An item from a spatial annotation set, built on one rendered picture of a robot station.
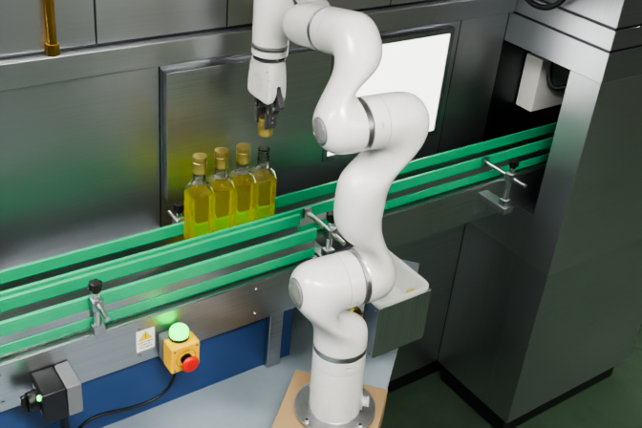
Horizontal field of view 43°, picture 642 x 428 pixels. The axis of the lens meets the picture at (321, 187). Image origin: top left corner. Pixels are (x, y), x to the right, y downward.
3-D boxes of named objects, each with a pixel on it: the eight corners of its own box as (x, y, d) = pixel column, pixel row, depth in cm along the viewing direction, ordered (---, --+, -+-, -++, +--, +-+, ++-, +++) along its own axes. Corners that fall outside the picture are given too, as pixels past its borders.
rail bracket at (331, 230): (309, 232, 215) (312, 191, 209) (346, 266, 203) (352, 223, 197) (299, 235, 213) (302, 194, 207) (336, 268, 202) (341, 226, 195)
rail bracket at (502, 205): (479, 207, 254) (493, 142, 243) (519, 234, 243) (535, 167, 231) (468, 210, 252) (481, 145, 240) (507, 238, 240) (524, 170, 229)
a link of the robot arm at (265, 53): (244, 38, 186) (243, 51, 187) (264, 51, 180) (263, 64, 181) (275, 33, 190) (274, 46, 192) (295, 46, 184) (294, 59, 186)
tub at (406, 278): (374, 267, 226) (378, 241, 222) (428, 312, 211) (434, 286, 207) (323, 286, 217) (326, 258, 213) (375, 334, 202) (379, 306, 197)
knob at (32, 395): (34, 399, 171) (18, 406, 169) (32, 384, 169) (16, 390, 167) (42, 414, 168) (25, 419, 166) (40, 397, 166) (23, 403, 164)
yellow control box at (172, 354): (185, 348, 192) (185, 323, 188) (201, 367, 187) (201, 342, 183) (158, 357, 188) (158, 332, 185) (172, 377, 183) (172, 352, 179)
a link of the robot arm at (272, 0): (282, 34, 190) (246, 37, 186) (286, -22, 184) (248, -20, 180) (298, 47, 184) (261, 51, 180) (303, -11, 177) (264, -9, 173)
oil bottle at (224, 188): (223, 241, 209) (225, 167, 198) (233, 252, 205) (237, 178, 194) (203, 246, 206) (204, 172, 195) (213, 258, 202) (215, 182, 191)
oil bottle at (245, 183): (243, 235, 212) (246, 162, 201) (254, 246, 208) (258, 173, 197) (224, 241, 209) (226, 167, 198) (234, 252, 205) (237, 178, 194)
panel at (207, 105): (430, 130, 254) (448, 24, 237) (437, 134, 252) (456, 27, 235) (161, 195, 206) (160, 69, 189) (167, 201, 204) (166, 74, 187)
